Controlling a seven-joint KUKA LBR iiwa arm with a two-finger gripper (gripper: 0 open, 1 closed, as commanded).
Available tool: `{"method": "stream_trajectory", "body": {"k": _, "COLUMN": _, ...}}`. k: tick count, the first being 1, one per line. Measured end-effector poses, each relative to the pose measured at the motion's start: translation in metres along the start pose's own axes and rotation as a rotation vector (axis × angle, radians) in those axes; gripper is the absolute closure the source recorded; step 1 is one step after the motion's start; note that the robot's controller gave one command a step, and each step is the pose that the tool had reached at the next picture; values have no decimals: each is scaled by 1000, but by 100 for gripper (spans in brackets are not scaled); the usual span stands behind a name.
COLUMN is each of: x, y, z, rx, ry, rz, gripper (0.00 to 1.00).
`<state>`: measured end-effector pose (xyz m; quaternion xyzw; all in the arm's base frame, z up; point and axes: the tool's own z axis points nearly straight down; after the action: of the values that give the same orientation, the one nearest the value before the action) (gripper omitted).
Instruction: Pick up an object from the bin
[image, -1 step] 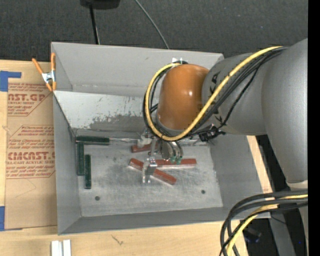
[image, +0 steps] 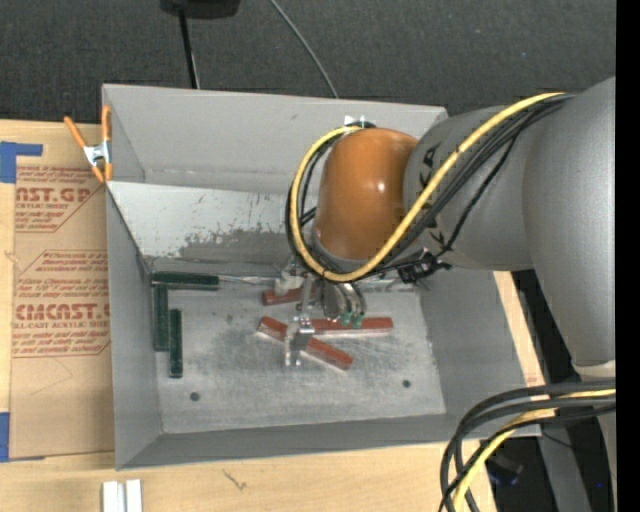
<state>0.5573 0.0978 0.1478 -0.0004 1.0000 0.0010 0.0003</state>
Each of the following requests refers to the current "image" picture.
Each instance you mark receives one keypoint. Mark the grey metal bin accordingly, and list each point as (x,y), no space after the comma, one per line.
(235,400)

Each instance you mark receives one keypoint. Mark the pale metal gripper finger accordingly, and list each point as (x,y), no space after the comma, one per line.
(290,352)
(301,345)

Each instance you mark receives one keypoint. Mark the dark green flat block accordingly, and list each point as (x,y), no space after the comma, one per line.
(185,280)
(160,320)
(175,345)

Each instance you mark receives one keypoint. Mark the red-brown flat block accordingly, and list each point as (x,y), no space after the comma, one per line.
(277,297)
(375,324)
(327,352)

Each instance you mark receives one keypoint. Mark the brown cardboard board, red print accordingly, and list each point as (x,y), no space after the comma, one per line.
(55,390)

